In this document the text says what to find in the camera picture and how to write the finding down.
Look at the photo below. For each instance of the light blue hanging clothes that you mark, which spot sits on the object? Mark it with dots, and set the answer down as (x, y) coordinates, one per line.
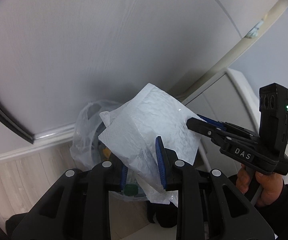
(253, 33)

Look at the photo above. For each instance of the white bedside table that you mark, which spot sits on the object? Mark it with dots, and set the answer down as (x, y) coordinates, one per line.
(226, 97)

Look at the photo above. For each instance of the person's right hand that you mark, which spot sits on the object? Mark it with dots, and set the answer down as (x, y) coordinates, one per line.
(272, 185)

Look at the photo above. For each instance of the clear plastic bottle green label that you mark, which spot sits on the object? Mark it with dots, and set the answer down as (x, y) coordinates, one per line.
(131, 190)

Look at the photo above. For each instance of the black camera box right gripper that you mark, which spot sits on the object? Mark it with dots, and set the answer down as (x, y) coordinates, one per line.
(273, 130)

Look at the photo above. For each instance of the white wardrobe door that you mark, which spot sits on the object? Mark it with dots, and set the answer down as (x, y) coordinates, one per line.
(58, 55)

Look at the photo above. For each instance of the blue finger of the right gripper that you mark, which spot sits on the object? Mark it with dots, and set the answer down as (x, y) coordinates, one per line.
(203, 127)
(211, 121)

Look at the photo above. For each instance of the white bubble mailer bag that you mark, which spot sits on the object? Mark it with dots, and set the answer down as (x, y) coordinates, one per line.
(131, 131)

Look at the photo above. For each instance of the trash bin with plastic liner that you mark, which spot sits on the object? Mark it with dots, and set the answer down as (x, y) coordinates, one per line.
(87, 150)

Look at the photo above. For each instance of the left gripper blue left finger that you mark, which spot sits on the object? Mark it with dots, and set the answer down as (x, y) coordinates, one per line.
(76, 206)

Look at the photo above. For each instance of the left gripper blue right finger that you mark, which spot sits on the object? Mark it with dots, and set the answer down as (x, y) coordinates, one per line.
(209, 205)

